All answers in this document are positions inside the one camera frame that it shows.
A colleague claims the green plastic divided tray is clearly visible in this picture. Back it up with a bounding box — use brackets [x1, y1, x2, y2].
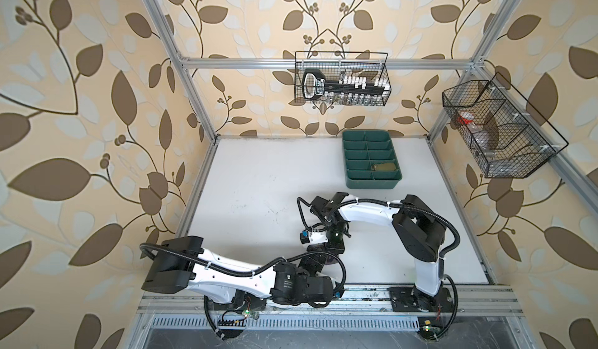
[342, 130, 403, 190]

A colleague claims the green striped sock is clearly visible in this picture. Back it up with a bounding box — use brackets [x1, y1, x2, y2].
[372, 162, 399, 172]

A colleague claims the purple striped sock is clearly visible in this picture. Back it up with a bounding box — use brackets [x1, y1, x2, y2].
[322, 255, 337, 265]

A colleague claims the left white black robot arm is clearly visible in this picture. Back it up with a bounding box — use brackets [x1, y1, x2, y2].
[140, 235, 347, 341]

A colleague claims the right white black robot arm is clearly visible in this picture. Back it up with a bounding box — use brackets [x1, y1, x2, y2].
[297, 192, 460, 341]

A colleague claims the black socket set holder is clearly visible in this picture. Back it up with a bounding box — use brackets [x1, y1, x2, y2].
[297, 68, 392, 101]

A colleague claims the red capped clear container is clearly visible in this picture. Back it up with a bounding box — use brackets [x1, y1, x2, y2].
[456, 111, 479, 133]

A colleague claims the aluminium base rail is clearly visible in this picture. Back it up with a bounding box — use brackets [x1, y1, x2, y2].
[135, 282, 529, 317]

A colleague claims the back black wire basket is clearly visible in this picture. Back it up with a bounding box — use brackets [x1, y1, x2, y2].
[294, 50, 392, 107]

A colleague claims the black wire basket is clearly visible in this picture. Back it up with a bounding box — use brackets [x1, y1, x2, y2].
[294, 50, 392, 107]
[442, 72, 569, 179]

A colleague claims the right black wire basket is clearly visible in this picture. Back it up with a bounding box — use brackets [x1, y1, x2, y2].
[442, 72, 569, 179]

